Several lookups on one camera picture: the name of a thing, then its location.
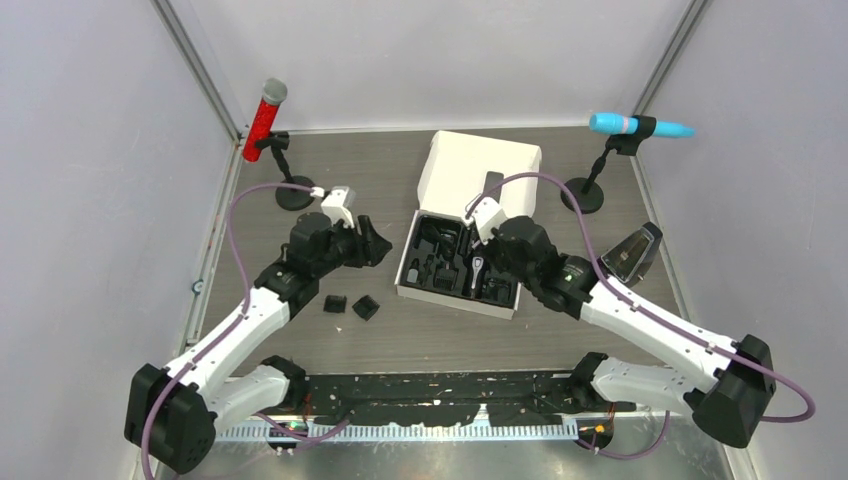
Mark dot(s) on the left black microphone stand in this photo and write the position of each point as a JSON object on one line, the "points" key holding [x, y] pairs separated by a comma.
{"points": [[287, 198]]}

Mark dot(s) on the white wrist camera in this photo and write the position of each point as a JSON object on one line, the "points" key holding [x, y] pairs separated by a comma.
{"points": [[335, 204], [487, 216]]}

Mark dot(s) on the black microphone stand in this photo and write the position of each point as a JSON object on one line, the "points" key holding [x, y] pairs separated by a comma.
{"points": [[588, 194], [287, 198]]}

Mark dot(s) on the black silver hair clipper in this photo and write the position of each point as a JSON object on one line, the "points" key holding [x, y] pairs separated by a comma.
{"points": [[476, 269]]}

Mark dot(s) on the black comb guard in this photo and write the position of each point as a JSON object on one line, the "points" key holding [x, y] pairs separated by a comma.
{"points": [[336, 304], [445, 278], [366, 307]]}

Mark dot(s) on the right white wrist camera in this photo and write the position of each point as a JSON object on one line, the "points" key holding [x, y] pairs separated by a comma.
{"points": [[487, 216]]}

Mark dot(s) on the right black microphone stand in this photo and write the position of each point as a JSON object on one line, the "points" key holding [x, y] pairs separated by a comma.
{"points": [[588, 194]]}

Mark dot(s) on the black clear-window charger stand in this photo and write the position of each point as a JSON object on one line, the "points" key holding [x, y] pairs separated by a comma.
{"points": [[630, 260]]}

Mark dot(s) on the red glitter microphone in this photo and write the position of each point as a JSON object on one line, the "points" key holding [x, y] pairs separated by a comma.
{"points": [[274, 93]]}

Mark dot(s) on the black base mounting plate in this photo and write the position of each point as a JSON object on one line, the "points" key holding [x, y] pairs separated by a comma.
{"points": [[511, 398]]}

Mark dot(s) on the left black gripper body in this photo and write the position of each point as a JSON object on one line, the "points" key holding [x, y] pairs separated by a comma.
{"points": [[346, 248]]}

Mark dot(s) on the blue microphone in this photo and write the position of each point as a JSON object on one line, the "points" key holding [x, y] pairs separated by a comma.
{"points": [[609, 123]]}

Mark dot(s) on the white hair clipper box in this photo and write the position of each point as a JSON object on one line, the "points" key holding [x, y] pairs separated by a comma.
{"points": [[459, 171]]}

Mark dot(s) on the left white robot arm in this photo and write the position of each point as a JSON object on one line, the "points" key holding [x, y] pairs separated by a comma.
{"points": [[175, 412]]}

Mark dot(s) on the black comb guard in tray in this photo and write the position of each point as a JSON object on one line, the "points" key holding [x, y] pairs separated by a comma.
{"points": [[445, 278]]}

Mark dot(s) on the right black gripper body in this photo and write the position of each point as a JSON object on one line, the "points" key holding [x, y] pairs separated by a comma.
{"points": [[495, 254]]}

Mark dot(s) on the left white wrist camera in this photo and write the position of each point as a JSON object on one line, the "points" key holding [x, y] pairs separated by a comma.
{"points": [[335, 204]]}

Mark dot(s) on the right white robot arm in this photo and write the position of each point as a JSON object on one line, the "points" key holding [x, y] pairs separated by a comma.
{"points": [[720, 383]]}

